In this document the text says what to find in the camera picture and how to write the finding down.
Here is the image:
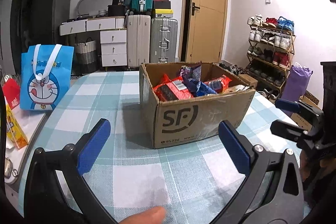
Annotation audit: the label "wooden door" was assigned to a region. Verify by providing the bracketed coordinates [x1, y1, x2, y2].
[178, 0, 228, 63]

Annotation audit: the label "purple bag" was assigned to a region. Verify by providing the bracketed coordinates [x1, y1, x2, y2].
[281, 62, 313, 102]

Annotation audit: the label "stacked shoe boxes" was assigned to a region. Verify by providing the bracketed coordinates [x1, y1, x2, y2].
[152, 0, 173, 18]

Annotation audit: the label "red noodle snack packet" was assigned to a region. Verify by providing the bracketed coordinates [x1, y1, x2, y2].
[153, 73, 194, 102]

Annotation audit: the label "bamboo shoe rack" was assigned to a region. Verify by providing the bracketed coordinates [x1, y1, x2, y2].
[246, 24, 296, 94]

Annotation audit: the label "woven laundry basket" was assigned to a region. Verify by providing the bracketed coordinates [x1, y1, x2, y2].
[75, 37, 98, 74]

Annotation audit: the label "right hand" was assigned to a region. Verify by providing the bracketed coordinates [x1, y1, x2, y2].
[299, 150, 328, 181]

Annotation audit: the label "left hand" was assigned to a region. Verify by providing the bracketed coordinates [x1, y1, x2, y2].
[120, 206, 166, 224]

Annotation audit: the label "blue Doraemon gift bag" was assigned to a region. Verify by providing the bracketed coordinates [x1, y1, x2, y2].
[20, 44, 74, 111]

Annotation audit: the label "small red snack packet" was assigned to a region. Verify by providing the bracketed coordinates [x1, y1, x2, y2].
[205, 75, 232, 93]

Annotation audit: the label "cardboard SF box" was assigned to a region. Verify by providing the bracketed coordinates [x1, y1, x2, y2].
[139, 63, 256, 149]

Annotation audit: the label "silver hard suitcase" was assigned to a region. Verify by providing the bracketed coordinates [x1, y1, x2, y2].
[150, 18, 178, 63]

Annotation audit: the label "white drawer desk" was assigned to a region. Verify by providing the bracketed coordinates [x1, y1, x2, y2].
[59, 16, 127, 67]

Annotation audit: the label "blue snack packet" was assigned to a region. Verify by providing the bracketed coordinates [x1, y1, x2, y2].
[182, 77, 217, 97]

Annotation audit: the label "small cardboard box on floor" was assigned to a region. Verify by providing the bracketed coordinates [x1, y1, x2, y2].
[239, 74, 258, 89]

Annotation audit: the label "purple candy packet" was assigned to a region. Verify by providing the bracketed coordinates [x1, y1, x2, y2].
[178, 64, 202, 81]

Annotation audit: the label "yellow snack box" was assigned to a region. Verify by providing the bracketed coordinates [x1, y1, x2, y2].
[6, 103, 29, 149]

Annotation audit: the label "black refrigerator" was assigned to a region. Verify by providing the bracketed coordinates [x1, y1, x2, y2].
[10, 0, 71, 74]

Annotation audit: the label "beige hard suitcase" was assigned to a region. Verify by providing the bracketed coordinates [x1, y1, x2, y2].
[126, 15, 151, 68]

